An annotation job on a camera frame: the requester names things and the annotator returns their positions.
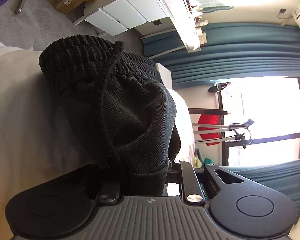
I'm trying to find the black pants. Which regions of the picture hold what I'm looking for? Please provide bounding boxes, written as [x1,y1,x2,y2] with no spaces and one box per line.
[39,35,178,196]

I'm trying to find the yellow knitted garment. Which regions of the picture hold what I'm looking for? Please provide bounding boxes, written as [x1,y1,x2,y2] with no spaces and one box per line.
[192,155,202,168]

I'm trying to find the green garment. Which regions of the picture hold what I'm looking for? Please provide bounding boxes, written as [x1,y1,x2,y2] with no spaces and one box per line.
[201,158,213,168]

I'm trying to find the red garment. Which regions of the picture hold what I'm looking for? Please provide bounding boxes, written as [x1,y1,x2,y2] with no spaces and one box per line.
[198,114,221,146]

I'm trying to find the right teal curtain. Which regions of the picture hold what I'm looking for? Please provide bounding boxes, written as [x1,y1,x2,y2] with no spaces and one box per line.
[225,159,300,222]

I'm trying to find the teal curtain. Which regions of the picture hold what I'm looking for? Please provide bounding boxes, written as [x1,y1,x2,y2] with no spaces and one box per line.
[142,23,300,89]
[225,159,300,222]

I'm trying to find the white air purifier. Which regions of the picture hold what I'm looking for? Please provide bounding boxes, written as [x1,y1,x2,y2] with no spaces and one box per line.
[156,63,173,89]

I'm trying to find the left teal curtain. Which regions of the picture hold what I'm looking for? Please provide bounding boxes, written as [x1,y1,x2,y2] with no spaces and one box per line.
[142,23,300,89]

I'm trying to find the pastel bed sheet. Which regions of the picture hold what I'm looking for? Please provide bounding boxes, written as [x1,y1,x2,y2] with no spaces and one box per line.
[0,45,194,239]

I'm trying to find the white dressing table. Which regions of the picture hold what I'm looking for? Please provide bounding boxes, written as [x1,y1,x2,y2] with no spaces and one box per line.
[74,0,200,53]

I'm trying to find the window with dark frame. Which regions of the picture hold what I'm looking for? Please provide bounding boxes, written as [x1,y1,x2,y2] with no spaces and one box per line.
[220,77,300,167]

